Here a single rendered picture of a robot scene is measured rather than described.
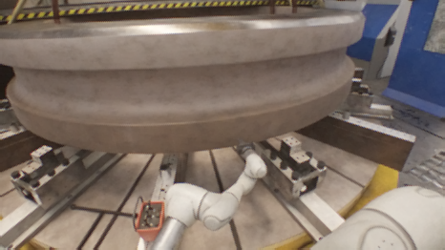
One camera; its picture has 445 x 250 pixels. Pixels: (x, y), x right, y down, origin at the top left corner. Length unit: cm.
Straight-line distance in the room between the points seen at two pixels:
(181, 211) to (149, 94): 95
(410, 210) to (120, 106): 170
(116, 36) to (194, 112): 71
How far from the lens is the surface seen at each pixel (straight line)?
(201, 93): 165
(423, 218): 55
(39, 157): 227
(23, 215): 240
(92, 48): 160
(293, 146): 187
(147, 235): 142
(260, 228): 193
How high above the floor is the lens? 189
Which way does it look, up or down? 27 degrees down
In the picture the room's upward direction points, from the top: 1 degrees counter-clockwise
